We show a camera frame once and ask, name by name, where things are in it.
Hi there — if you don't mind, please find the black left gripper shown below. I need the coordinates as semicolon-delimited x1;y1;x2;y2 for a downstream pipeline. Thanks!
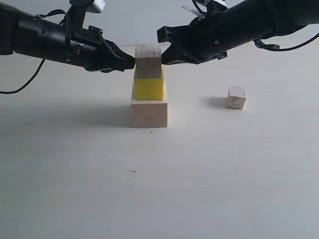
66;26;135;73

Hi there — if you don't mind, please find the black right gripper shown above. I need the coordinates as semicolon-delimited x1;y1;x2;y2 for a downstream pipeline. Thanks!
157;9;231;65

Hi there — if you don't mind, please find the medium wooden cube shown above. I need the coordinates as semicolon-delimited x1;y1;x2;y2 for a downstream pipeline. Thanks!
135;43;162;79

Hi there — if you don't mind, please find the yellow foam cube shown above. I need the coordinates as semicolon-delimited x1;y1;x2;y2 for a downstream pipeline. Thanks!
132;65;167;101

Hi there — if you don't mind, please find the large wooden cube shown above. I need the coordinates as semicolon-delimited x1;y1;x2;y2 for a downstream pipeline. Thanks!
131;81;168;128

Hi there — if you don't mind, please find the small wooden cube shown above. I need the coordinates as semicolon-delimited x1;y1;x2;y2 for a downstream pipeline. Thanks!
226;86;246;110

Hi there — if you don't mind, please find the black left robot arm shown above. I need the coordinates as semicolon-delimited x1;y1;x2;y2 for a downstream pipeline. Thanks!
0;0;135;73

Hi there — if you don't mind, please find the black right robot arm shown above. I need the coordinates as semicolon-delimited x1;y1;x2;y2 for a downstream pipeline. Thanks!
157;0;319;65

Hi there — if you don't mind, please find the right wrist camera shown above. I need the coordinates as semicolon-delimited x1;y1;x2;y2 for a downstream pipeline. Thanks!
192;0;228;14

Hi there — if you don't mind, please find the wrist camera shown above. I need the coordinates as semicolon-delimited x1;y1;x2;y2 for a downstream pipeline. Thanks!
69;0;106;13
192;0;228;14

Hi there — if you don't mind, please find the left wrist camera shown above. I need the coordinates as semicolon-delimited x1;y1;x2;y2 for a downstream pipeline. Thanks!
69;0;106;13

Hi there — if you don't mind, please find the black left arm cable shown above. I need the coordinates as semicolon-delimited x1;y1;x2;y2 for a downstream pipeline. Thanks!
0;9;75;95

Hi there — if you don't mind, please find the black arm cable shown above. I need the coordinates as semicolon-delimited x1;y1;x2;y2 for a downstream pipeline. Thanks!
254;32;319;52
0;9;75;95

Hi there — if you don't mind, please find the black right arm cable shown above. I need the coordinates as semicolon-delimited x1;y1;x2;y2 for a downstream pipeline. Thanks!
254;32;319;52

